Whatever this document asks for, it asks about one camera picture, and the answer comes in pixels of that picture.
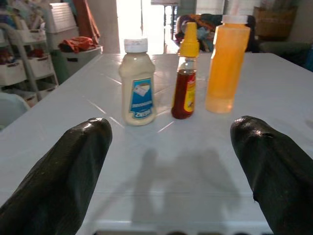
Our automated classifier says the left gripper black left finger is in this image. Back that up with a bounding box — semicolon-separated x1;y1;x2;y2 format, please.
0;117;113;235

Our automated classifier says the dark chair with clothes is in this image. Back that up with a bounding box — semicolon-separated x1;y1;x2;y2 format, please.
175;13;257;53

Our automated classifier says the red cloth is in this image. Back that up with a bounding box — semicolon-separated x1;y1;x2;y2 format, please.
58;36;97;53

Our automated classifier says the pale blue plastic tub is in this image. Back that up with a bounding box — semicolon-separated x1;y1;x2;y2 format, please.
0;92;31;130

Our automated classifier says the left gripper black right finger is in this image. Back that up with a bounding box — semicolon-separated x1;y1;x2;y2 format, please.
230;115;313;235

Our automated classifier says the wicker basket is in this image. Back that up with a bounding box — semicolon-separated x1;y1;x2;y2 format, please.
253;6;298;40

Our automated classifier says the white storage rack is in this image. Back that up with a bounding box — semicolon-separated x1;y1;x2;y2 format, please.
0;22;59;108

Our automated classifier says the orange drink bottle white cap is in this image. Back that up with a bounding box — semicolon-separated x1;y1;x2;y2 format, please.
204;14;251;114

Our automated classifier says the grey laundry hamper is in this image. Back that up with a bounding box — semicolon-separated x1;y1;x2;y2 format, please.
50;45;103;85

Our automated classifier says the honey bottle yellow cap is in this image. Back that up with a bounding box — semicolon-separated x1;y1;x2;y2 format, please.
171;22;200;120

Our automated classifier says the white louvered cabinet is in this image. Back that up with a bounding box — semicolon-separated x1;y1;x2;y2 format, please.
45;2;80;49

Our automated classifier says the mayonnaise bottle blue label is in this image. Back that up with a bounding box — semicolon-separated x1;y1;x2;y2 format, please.
118;38;157;127

